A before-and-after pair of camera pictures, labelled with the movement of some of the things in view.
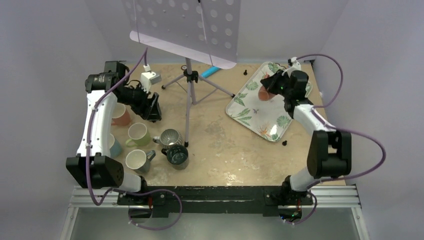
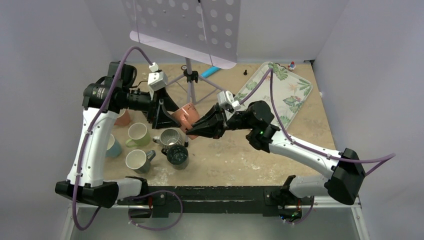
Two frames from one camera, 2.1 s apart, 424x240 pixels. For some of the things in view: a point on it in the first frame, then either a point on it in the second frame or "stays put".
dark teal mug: x=139 y=160 stays put
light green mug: x=139 y=135 stays put
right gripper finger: x=267 y=82 -> x=210 y=131
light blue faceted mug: x=115 y=148 stays put
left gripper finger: x=155 y=113 -> x=168 y=103
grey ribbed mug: x=168 y=137 stays put
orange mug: x=264 y=94 -> x=186 y=116
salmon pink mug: x=121 y=117 stays put
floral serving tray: x=270 y=118 stays put
